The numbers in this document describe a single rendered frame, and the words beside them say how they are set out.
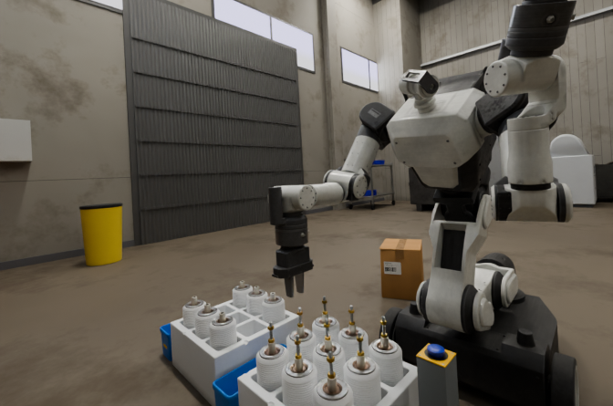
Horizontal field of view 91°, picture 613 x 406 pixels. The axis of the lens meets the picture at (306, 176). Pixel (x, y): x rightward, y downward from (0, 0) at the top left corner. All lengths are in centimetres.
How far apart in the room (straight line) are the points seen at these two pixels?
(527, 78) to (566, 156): 618
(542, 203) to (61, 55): 455
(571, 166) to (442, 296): 589
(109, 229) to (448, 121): 330
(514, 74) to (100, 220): 348
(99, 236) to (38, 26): 243
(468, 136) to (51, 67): 430
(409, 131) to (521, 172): 37
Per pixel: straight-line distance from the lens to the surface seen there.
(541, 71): 71
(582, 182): 684
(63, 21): 478
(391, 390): 101
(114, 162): 446
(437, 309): 109
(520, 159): 71
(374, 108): 111
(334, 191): 91
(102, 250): 368
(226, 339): 125
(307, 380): 93
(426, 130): 94
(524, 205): 73
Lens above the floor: 76
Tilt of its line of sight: level
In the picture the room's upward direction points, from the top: 3 degrees counter-clockwise
